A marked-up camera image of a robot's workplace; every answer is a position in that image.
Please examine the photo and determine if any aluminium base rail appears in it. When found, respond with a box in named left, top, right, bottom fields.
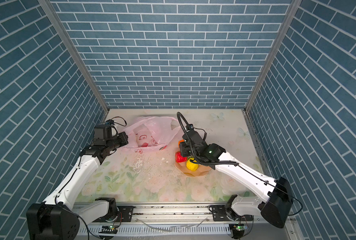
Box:
left=74, top=203, right=303, bottom=240

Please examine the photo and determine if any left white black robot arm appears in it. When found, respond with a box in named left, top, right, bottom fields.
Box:
left=26, top=132, right=129, bottom=240

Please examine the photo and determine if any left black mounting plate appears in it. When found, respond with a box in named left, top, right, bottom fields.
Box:
left=104, top=206, right=135, bottom=223

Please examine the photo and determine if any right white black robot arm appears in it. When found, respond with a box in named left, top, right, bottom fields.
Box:
left=179, top=130, right=296, bottom=229

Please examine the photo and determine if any white ventilation grille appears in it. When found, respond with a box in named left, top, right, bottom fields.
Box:
left=88, top=224, right=231, bottom=237

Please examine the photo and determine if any peach lotus shaped bowl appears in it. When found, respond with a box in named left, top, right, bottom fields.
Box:
left=175, top=158, right=212, bottom=177

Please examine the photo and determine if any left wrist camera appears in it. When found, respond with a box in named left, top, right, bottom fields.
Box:
left=94, top=124, right=118, bottom=141

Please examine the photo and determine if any pink plastic bag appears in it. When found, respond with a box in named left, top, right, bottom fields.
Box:
left=124, top=116, right=182, bottom=154

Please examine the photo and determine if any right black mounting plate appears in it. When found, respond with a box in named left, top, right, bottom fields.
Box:
left=208, top=205, right=254, bottom=222

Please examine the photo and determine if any red fake bell pepper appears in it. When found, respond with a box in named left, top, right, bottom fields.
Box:
left=175, top=152, right=187, bottom=163

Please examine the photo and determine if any black mounting plate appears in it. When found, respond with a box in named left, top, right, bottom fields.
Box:
left=104, top=206, right=135, bottom=223
left=208, top=205, right=254, bottom=222

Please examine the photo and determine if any yellow fake lemon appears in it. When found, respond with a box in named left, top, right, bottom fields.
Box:
left=186, top=158, right=199, bottom=172

